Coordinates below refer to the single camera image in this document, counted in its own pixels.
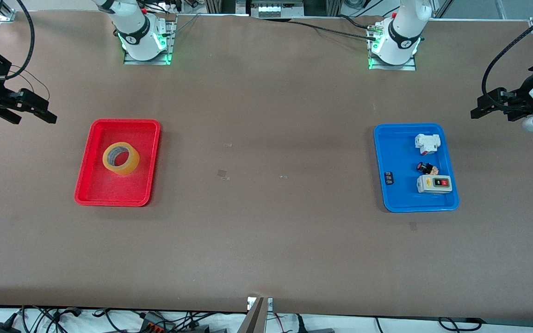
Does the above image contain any yellow clear tape roll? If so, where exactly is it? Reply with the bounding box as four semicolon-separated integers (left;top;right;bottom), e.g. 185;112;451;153
103;142;140;176

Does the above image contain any white electrical connector block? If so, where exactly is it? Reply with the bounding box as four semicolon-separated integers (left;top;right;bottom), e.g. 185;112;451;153
415;133;441;155

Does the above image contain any red plastic tray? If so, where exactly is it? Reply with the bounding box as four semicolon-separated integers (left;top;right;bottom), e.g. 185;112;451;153
74;118;161;207

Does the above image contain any blue plastic tray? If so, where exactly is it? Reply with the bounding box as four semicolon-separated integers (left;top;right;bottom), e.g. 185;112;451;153
373;123;460;213

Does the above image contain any black power adapter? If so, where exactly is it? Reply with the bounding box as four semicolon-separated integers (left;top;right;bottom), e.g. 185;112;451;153
0;314;22;333

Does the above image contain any white power strip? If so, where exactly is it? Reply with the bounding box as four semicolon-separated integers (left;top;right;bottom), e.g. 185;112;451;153
257;1;305;18

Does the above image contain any orange black connector block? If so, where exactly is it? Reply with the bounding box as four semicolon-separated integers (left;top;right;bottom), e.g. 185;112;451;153
139;311;177;333

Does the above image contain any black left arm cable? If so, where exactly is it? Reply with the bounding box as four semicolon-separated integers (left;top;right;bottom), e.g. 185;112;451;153
481;0;533;101

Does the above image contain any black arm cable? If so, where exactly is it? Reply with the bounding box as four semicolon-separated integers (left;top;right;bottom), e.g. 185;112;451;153
481;0;533;101
7;0;50;101

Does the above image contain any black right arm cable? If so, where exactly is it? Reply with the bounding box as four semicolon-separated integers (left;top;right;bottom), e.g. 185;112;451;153
7;0;50;101

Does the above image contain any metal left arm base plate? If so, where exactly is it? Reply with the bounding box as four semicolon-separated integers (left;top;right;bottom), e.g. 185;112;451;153
367;23;418;71

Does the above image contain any grey switch box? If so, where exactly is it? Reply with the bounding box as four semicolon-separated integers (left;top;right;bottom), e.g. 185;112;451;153
416;175;453;194

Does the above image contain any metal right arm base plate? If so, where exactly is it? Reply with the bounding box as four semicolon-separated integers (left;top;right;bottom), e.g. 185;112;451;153
123;16;177;66

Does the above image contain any black braided table cable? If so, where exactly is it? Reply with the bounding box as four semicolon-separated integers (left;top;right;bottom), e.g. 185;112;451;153
289;20;379;41

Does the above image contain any black looped floor cable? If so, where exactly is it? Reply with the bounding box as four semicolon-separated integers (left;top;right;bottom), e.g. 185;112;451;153
438;316;485;332

